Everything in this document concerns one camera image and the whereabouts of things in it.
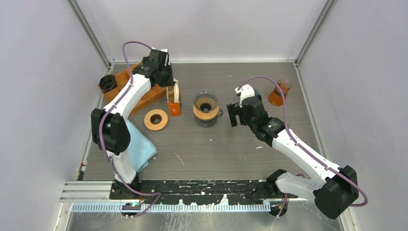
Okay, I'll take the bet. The purple cable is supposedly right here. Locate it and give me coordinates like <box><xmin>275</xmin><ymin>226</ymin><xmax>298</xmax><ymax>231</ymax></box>
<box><xmin>98</xmin><ymin>40</ymin><xmax>162</xmax><ymax>218</ymax></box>
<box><xmin>237</xmin><ymin>76</ymin><xmax>369</xmax><ymax>218</ymax></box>

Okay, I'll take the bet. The black cup beside tray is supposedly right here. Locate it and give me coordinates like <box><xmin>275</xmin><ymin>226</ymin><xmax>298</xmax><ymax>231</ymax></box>
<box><xmin>99</xmin><ymin>74</ymin><xmax>117</xmax><ymax>93</ymax></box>

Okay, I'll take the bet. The wooden dripper ring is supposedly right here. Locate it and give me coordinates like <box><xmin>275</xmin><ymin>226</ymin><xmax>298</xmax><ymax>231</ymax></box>
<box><xmin>192</xmin><ymin>106</ymin><xmax>220</xmax><ymax>121</ymax></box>
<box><xmin>144</xmin><ymin>109</ymin><xmax>168</xmax><ymax>132</ymax></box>

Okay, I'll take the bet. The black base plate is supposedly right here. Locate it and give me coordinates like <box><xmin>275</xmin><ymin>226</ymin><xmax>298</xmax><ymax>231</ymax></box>
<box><xmin>109</xmin><ymin>180</ymin><xmax>293</xmax><ymax>216</ymax></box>

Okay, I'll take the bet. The clear glass mug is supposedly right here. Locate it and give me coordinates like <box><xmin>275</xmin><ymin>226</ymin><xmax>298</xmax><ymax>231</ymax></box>
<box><xmin>195</xmin><ymin>109</ymin><xmax>223</xmax><ymax>127</ymax></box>

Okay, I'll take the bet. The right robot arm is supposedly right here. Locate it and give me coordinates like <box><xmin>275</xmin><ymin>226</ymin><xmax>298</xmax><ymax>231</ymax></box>
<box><xmin>227</xmin><ymin>96</ymin><xmax>359</xmax><ymax>219</ymax></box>

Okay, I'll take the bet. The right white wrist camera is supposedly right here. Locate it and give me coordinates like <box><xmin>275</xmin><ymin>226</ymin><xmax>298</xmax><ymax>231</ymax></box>
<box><xmin>234</xmin><ymin>84</ymin><xmax>255</xmax><ymax>107</ymax></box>

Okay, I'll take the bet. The light blue cloth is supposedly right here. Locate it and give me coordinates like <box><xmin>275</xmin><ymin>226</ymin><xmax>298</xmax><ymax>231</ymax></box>
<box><xmin>126</xmin><ymin>120</ymin><xmax>157</xmax><ymax>173</ymax></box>

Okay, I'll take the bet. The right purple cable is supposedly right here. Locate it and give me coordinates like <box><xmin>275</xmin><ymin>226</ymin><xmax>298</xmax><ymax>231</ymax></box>
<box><xmin>237</xmin><ymin>76</ymin><xmax>369</xmax><ymax>218</ymax></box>

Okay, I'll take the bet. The orange coffee filter box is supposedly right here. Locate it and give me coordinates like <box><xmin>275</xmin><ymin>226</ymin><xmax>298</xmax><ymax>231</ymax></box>
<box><xmin>166</xmin><ymin>79</ymin><xmax>182</xmax><ymax>116</ymax></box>

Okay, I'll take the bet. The amber glass carafe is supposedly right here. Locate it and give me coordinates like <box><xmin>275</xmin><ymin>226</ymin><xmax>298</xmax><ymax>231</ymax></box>
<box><xmin>268</xmin><ymin>79</ymin><xmax>292</xmax><ymax>106</ymax></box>

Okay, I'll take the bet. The orange wooden compartment tray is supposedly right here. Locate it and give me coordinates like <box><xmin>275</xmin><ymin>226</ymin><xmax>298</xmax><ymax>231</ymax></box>
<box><xmin>98</xmin><ymin>69</ymin><xmax>166</xmax><ymax>115</ymax></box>

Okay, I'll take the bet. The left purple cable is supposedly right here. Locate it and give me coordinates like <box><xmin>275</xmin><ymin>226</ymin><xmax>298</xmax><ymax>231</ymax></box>
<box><xmin>98</xmin><ymin>40</ymin><xmax>162</xmax><ymax>218</ymax></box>

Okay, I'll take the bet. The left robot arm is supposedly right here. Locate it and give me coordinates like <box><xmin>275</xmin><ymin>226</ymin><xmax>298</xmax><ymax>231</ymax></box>
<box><xmin>90</xmin><ymin>48</ymin><xmax>175</xmax><ymax>199</ymax></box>

